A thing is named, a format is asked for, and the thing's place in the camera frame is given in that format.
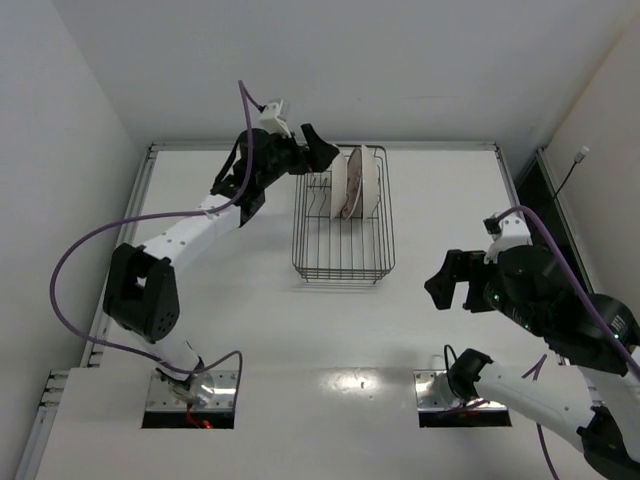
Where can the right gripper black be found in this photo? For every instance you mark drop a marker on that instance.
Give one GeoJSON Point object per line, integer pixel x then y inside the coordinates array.
{"type": "Point", "coordinates": [473, 280]}

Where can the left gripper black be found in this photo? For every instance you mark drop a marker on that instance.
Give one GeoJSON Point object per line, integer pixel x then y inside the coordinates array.
{"type": "Point", "coordinates": [302, 154]}

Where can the floral plate orange rim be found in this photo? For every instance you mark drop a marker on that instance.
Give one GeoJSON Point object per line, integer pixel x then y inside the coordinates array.
{"type": "Point", "coordinates": [370, 182]}
{"type": "Point", "coordinates": [339, 172]}

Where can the white plate orange sunburst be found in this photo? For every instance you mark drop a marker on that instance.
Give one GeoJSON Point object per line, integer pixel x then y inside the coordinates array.
{"type": "Point", "coordinates": [354, 183]}

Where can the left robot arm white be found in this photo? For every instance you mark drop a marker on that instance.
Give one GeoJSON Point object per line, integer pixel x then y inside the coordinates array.
{"type": "Point", "coordinates": [142, 285]}

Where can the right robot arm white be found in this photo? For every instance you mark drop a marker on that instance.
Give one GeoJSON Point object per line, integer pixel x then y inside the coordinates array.
{"type": "Point", "coordinates": [597, 334]}

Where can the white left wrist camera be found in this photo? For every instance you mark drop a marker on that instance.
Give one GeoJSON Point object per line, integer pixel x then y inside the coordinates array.
{"type": "Point", "coordinates": [273, 117]}

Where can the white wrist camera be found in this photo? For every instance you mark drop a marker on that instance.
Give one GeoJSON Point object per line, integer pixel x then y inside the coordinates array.
{"type": "Point", "coordinates": [273, 117]}
{"type": "Point", "coordinates": [507, 231]}

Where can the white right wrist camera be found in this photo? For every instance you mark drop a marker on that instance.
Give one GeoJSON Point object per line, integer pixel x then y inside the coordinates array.
{"type": "Point", "coordinates": [507, 231]}

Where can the grey wire dish rack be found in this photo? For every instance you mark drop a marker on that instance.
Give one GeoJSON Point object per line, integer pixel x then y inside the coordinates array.
{"type": "Point", "coordinates": [333, 250]}

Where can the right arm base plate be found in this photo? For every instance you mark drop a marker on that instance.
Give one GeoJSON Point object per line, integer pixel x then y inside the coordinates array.
{"type": "Point", "coordinates": [433, 395]}

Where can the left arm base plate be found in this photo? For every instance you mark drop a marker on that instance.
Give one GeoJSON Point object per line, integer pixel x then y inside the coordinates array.
{"type": "Point", "coordinates": [213, 391]}

